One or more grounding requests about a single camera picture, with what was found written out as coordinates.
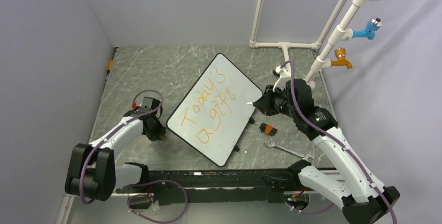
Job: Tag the orange black pen at wall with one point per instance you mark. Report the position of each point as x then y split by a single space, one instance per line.
109 67

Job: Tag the black orange eraser block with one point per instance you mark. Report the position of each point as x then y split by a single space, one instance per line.
268 129

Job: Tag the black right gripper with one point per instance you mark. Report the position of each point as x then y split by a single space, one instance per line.
265 103

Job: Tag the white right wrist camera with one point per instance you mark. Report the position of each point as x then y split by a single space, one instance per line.
283 75

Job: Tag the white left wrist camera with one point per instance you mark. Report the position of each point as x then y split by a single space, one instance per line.
140 104

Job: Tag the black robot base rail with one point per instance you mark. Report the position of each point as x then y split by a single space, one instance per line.
219 186

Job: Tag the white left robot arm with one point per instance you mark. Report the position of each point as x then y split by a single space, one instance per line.
92 171

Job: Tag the white pvc pipe frame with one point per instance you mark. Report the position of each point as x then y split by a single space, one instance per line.
331 36

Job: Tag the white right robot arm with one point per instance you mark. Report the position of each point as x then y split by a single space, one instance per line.
361 197

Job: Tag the silver open-end wrench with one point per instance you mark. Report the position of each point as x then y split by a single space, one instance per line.
271 144

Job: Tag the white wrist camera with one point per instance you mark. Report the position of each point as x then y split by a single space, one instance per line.
140 104
283 75

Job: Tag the blue faucet tap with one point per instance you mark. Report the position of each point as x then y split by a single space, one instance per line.
369 32

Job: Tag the white whiteboard black frame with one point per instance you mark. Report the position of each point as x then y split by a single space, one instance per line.
213 114

